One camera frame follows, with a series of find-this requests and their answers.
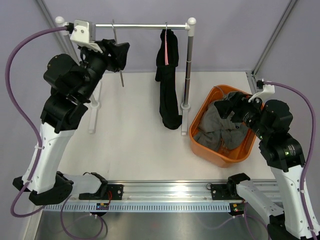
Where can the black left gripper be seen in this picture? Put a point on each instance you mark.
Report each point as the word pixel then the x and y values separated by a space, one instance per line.
pixel 118 60

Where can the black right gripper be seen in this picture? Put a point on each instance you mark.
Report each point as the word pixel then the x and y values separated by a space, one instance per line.
pixel 225 107

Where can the grey shorts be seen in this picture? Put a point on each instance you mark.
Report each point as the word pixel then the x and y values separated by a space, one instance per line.
pixel 215 133

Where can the pink clothes hanger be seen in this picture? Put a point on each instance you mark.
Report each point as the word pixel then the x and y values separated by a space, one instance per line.
pixel 166 60

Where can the black shorts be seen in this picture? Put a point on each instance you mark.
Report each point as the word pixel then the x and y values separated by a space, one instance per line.
pixel 166 76

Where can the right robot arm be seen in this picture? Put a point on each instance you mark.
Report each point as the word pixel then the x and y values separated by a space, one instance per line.
pixel 270 122

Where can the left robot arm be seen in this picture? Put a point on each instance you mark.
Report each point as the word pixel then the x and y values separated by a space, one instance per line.
pixel 72 84

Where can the white and chrome clothes rack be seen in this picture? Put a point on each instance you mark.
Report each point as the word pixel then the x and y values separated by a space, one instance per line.
pixel 189 26

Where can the orange plastic laundry basket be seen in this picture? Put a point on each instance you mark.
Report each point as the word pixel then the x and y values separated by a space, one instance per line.
pixel 223 157

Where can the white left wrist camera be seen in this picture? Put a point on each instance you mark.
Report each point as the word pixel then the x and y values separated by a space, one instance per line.
pixel 83 34

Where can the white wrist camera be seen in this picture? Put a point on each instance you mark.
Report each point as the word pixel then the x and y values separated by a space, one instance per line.
pixel 266 90
pixel 83 34

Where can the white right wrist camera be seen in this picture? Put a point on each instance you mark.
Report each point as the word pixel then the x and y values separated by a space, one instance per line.
pixel 266 90

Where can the aluminium mounting rail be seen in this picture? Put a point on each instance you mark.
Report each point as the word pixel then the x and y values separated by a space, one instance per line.
pixel 161 191

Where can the white slotted cable duct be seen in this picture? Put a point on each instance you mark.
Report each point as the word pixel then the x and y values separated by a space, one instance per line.
pixel 142 207

